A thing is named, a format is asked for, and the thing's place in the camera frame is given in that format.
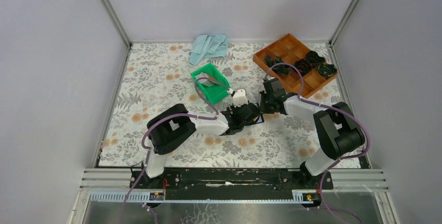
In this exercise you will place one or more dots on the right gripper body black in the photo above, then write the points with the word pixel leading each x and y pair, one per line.
pixel 265 105

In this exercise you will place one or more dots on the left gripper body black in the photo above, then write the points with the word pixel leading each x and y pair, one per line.
pixel 233 109

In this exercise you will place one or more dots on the green plastic bin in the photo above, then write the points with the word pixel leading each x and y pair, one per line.
pixel 212 91

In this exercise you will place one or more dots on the black card holder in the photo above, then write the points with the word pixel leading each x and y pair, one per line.
pixel 259 119

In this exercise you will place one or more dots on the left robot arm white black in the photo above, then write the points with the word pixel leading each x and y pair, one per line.
pixel 167 131

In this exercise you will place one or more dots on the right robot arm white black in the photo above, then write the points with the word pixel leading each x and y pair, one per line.
pixel 337 131

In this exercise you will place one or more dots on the stack of cards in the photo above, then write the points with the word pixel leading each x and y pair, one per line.
pixel 207 82

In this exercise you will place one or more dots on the orange compartment tray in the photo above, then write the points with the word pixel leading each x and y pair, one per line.
pixel 298 68

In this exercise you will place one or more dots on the light blue cloth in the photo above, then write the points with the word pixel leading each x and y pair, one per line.
pixel 208 46

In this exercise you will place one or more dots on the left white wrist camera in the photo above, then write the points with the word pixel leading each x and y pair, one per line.
pixel 239 98

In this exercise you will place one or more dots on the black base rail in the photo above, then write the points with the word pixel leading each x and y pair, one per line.
pixel 219 184

